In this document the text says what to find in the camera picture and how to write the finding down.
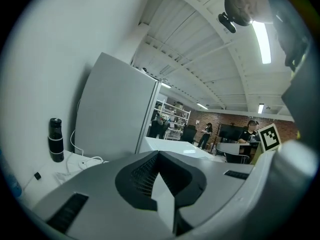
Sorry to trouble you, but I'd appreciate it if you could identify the white table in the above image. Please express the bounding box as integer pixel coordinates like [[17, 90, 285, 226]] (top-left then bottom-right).
[[139, 136, 216, 160]]

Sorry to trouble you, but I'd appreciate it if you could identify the black head-worn camera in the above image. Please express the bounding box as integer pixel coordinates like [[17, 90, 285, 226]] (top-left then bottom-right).
[[217, 12, 237, 34]]

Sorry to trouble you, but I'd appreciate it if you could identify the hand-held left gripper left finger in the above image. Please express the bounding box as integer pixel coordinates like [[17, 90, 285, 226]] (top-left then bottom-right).
[[32, 150, 175, 240]]

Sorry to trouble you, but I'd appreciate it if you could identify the black water bottle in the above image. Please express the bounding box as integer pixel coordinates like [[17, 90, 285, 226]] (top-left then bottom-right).
[[47, 117, 65, 163]]

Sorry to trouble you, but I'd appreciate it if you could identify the clear plastic wrapper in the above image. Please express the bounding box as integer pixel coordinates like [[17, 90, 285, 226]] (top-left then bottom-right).
[[54, 170, 85, 185]]

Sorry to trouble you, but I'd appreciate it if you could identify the black office chair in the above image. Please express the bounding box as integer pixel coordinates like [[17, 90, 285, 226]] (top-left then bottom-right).
[[181, 124, 198, 145]]

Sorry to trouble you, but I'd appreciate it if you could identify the white partition panel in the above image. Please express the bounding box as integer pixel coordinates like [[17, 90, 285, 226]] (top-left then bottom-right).
[[74, 52, 161, 161]]

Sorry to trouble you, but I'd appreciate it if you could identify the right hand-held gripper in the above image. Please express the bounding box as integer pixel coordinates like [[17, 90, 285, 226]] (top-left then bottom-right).
[[239, 123, 315, 210]]

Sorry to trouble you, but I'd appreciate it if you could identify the white chair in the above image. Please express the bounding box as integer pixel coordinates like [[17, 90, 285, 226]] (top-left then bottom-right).
[[215, 141, 251, 164]]

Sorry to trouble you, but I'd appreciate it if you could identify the black monitor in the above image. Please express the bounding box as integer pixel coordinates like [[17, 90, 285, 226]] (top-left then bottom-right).
[[218, 123, 245, 142]]

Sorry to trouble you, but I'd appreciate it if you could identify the person's head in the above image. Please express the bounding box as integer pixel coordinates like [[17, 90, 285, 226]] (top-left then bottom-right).
[[223, 0, 274, 27]]

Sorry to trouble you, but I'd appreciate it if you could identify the dark grey panel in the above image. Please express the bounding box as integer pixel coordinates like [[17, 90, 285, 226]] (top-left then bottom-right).
[[281, 43, 320, 141]]

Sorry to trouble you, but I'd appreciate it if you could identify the white shelving rack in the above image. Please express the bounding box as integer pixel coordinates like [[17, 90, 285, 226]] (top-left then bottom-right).
[[153, 99, 192, 142]]

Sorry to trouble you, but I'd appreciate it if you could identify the dark coat stand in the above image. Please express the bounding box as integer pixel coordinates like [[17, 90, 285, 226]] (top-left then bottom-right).
[[209, 121, 223, 155]]

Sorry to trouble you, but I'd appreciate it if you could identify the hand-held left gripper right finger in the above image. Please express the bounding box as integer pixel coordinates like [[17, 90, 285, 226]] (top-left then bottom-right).
[[159, 150, 255, 236]]

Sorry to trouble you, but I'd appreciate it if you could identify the white cable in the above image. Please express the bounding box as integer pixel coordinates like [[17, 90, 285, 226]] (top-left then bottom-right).
[[65, 97, 110, 173]]

